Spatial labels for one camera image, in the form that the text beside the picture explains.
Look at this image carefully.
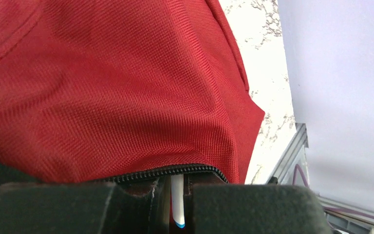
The blue white pen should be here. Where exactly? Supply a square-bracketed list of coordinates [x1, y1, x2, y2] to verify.
[170, 175, 186, 229]

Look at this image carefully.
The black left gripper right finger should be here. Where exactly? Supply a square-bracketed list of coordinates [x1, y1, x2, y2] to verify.
[184, 173, 226, 234]

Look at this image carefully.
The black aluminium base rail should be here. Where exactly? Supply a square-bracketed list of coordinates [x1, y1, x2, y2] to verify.
[259, 123, 374, 234]

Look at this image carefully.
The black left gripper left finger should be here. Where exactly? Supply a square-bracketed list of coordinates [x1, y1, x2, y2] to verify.
[122, 177, 170, 234]

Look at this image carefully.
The red student backpack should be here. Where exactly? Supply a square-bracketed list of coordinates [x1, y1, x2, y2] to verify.
[0, 0, 266, 211]

